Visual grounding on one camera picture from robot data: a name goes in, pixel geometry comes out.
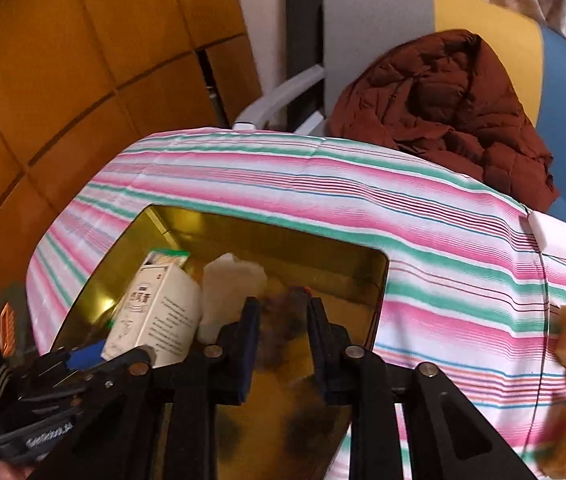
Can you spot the brown padded jacket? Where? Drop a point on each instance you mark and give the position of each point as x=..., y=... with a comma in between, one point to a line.
x=438, y=100

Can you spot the wooden panel wardrobe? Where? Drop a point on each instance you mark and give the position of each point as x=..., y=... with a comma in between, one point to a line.
x=88, y=35

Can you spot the gold metal tin container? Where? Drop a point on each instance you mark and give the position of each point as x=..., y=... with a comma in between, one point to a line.
x=313, y=270

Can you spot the black upright post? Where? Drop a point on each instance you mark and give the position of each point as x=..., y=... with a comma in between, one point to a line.
x=303, y=25

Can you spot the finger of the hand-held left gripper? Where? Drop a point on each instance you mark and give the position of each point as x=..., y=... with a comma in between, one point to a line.
x=85, y=355

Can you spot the pink green striped tablecloth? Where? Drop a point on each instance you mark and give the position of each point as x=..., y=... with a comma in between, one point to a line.
x=413, y=220

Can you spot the white paper carton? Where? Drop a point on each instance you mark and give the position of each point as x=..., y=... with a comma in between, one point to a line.
x=163, y=310

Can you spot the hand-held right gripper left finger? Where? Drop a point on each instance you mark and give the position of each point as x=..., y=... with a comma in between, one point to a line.
x=250, y=341

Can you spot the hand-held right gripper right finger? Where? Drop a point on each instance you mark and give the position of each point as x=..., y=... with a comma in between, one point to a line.
x=316, y=345

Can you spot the white rectangular block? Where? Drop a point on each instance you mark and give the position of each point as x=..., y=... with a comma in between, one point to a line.
x=553, y=232

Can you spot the grey yellow blue chair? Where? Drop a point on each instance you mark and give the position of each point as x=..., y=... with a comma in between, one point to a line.
x=488, y=15

